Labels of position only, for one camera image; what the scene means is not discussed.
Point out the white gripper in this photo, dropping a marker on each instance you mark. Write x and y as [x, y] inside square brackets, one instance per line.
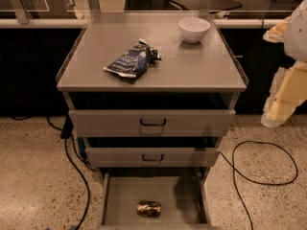
[296, 37]

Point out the orange soda can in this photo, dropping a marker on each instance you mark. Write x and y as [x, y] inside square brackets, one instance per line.
[147, 208]

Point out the grey drawer cabinet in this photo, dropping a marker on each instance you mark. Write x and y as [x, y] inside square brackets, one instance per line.
[198, 76]

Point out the bottom grey drawer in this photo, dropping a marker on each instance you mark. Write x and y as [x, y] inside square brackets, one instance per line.
[180, 193]

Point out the grey drawer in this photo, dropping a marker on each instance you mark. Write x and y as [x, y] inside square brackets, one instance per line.
[180, 193]
[156, 123]
[151, 157]

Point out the top grey drawer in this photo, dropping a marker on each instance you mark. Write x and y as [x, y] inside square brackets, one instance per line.
[156, 123]

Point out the middle grey drawer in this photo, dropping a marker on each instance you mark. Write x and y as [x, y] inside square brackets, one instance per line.
[151, 157]

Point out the white bowl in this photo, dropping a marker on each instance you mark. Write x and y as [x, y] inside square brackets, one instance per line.
[193, 29]

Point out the blue chip bag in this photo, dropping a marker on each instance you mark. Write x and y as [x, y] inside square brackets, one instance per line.
[134, 61]

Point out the black power adapter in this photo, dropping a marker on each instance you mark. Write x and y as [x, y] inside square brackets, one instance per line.
[67, 128]

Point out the white horizontal rail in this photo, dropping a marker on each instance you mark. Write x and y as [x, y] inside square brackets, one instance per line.
[80, 23]

